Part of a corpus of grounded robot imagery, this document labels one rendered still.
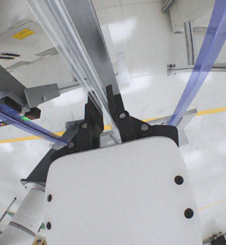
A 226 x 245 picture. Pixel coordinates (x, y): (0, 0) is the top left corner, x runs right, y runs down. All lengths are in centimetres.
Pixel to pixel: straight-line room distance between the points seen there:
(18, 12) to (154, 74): 94
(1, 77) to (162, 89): 103
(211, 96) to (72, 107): 136
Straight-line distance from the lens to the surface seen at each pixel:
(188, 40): 83
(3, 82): 34
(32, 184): 65
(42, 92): 37
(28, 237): 59
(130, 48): 103
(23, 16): 55
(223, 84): 147
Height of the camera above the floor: 100
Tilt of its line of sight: 68 degrees down
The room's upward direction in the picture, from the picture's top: 176 degrees counter-clockwise
